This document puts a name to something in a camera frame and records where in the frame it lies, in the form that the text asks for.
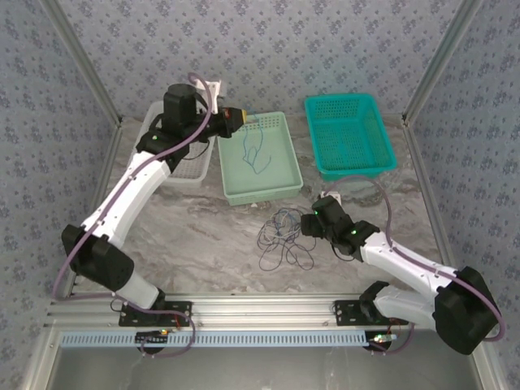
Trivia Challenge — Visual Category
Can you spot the thin purple cable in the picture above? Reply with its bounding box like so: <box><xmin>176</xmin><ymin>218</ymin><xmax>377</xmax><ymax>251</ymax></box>
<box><xmin>258</xmin><ymin>218</ymin><xmax>317</xmax><ymax>273</ymax></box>

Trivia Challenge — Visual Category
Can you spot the light green plastic basket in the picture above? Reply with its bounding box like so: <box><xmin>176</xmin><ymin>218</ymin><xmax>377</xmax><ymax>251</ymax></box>
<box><xmin>217</xmin><ymin>111</ymin><xmax>304</xmax><ymax>206</ymax></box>

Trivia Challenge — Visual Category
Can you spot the white plastic mesh basket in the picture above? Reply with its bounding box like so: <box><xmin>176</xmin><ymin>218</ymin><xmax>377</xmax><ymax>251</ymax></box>
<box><xmin>129</xmin><ymin>101</ymin><xmax>213</xmax><ymax>189</ymax></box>

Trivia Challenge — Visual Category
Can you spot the teal plastic mesh basket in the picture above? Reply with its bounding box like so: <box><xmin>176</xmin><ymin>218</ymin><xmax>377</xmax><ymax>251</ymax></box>
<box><xmin>304</xmin><ymin>93</ymin><xmax>398</xmax><ymax>182</ymax></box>

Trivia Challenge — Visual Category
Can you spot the small black controller board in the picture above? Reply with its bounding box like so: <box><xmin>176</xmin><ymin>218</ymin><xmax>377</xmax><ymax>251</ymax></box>
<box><xmin>367</xmin><ymin>331</ymin><xmax>398</xmax><ymax>351</ymax></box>
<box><xmin>135</xmin><ymin>329</ymin><xmax>171</xmax><ymax>345</ymax></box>

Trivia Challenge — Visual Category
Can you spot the grey metal lower panel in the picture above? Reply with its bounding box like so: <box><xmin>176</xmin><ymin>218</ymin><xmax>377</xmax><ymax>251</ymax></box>
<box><xmin>24</xmin><ymin>327</ymin><xmax>501</xmax><ymax>390</ymax></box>

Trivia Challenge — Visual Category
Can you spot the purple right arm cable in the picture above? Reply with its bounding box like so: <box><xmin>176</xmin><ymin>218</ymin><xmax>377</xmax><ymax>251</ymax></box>
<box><xmin>324</xmin><ymin>176</ymin><xmax>507</xmax><ymax>357</ymax></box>

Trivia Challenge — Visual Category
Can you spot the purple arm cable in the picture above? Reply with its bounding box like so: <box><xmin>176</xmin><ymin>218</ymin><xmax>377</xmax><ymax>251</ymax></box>
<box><xmin>51</xmin><ymin>71</ymin><xmax>215</xmax><ymax>359</ymax></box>
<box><xmin>324</xmin><ymin>176</ymin><xmax>507</xmax><ymax>357</ymax></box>

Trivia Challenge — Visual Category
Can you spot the aluminium frame post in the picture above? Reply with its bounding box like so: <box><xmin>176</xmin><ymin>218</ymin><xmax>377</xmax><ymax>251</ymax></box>
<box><xmin>401</xmin><ymin>0</ymin><xmax>485</xmax><ymax>126</ymax></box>
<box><xmin>39</xmin><ymin>0</ymin><xmax>124</xmax><ymax>128</ymax></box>

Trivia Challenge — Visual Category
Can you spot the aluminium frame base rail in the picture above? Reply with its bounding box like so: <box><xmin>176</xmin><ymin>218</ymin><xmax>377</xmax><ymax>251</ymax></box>
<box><xmin>45</xmin><ymin>292</ymin><xmax>438</xmax><ymax>329</ymax></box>

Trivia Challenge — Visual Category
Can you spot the light blue slotted cable duct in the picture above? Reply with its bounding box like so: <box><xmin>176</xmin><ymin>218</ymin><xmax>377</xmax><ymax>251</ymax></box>
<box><xmin>59</xmin><ymin>329</ymin><xmax>393</xmax><ymax>349</ymax></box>

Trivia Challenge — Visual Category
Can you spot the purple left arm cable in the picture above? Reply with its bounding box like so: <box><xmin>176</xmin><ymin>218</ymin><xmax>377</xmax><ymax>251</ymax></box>
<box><xmin>51</xmin><ymin>71</ymin><xmax>215</xmax><ymax>359</ymax></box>

